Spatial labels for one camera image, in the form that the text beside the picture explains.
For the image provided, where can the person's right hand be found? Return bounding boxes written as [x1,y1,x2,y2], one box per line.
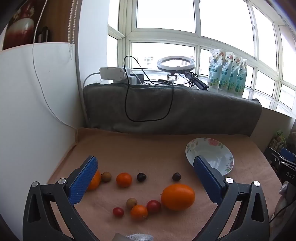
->
[279,181,290,197]

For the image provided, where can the white bead chain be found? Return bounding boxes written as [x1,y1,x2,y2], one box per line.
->
[68,0,77,61]

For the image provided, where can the white panel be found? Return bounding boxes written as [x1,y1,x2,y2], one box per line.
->
[0,42,86,232]

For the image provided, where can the beige blanket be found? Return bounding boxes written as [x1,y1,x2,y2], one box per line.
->
[47,127,285,241]

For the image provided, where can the thick white cable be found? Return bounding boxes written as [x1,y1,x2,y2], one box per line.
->
[82,72,101,127]

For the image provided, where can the grey blanket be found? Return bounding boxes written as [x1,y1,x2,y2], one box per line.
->
[83,82,263,136]

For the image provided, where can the dark books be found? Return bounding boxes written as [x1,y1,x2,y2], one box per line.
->
[38,26,49,43]

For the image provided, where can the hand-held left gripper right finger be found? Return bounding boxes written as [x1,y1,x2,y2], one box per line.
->
[193,156,270,241]

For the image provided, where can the white ring light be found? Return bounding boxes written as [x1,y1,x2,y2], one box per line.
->
[157,56,196,73]

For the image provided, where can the green printed packet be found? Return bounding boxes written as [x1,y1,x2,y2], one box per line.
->
[273,130,287,150]

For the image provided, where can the round tangerine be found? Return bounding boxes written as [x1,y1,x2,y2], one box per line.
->
[116,173,133,188]

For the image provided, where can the teal floral refill pouch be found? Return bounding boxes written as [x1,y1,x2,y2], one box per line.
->
[228,57,241,93]
[218,53,234,91]
[235,59,248,97]
[207,49,226,90]

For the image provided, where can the white window frame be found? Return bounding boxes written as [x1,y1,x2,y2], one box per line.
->
[107,0,296,116]

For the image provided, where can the brown wooden shelf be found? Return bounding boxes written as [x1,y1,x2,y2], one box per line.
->
[32,0,78,44]

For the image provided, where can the white power adapter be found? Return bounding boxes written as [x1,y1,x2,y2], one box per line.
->
[126,68,144,85]

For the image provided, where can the orange mandarin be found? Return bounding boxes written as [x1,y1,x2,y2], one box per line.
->
[87,170,102,191]

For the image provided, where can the large orange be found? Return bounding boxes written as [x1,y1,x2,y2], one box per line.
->
[161,184,196,211]

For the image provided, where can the white power strip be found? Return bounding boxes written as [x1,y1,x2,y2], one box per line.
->
[100,67,127,82]

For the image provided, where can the thin white cable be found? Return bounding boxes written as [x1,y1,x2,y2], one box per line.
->
[32,0,78,130]

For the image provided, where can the floral white plate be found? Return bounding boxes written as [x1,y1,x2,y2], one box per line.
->
[185,137,234,176]

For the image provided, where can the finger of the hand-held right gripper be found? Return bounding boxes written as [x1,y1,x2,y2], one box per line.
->
[280,148,296,163]
[264,146,282,166]

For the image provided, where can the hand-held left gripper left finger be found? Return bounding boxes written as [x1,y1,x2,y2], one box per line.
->
[23,156,98,241]

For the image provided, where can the small tangerine with stem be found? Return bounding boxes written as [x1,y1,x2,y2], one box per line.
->
[131,205,148,220]

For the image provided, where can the person's left hand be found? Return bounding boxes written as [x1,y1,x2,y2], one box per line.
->
[126,234,154,241]

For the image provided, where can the red wall poster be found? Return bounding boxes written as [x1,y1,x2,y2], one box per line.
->
[2,0,38,50]

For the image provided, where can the black cable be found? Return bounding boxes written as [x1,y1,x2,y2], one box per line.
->
[123,56,174,122]

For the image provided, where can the black scissors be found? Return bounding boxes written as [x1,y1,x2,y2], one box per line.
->
[184,71,210,91]

